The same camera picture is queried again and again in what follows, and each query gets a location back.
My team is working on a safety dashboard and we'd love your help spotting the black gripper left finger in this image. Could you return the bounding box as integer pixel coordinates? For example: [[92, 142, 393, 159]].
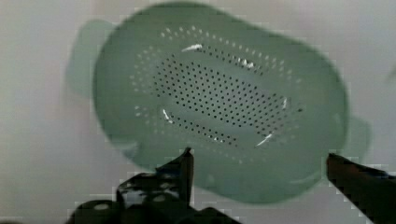
[[116, 147, 194, 208]]

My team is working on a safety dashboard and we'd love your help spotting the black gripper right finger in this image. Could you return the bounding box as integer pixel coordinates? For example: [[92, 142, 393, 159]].
[[326, 153, 396, 224]]

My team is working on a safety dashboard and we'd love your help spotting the green plastic strainer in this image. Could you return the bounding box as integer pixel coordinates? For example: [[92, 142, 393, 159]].
[[65, 1, 368, 204]]

